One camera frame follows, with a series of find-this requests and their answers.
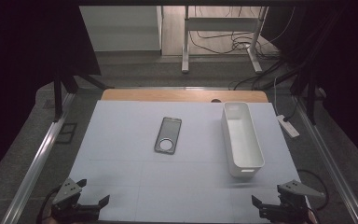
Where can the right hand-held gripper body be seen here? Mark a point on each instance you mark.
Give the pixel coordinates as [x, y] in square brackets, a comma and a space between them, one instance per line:
[295, 199]

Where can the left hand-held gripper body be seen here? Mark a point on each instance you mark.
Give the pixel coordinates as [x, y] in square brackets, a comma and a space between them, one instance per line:
[64, 190]

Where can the dark grey phone case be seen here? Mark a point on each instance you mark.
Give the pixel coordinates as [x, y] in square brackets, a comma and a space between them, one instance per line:
[167, 132]

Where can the person's right hand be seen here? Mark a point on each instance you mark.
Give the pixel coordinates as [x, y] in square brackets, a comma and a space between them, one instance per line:
[312, 217]

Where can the person's left hand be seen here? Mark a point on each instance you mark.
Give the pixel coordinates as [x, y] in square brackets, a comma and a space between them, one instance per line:
[50, 220]

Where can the white plastic storage bin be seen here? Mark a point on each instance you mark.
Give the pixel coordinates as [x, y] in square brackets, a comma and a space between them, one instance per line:
[244, 140]

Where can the white power strip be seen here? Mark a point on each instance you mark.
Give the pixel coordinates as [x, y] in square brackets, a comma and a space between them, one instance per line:
[288, 126]

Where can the light blue table mat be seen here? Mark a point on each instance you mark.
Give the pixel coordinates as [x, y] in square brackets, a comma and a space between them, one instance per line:
[130, 130]

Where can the black metal stand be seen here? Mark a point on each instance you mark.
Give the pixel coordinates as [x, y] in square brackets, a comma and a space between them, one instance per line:
[58, 99]
[310, 99]

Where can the black curtain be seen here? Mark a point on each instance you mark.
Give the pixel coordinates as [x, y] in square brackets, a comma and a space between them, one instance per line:
[338, 62]
[21, 62]

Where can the white cabinet panel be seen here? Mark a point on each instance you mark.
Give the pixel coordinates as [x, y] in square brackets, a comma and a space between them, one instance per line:
[121, 28]

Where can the aluminium rail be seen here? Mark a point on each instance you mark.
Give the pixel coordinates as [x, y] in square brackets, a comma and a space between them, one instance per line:
[329, 161]
[40, 158]

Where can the white metal desk frame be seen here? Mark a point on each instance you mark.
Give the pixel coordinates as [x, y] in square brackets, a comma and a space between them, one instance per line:
[220, 24]

